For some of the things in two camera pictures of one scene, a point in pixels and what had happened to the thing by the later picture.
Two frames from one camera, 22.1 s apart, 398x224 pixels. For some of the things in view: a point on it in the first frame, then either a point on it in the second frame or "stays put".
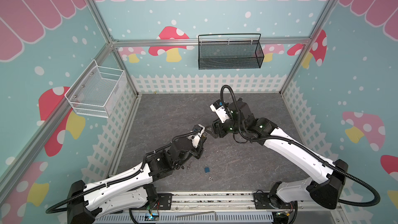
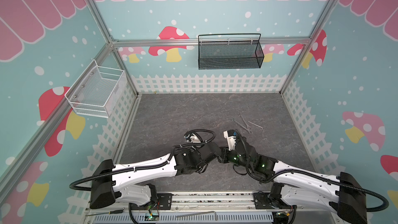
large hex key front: x=199 y=213 stays put
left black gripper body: x=197 y=152 to x=199 y=168
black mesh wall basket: x=220 y=51 stays put
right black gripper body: x=219 y=127 to x=231 y=154
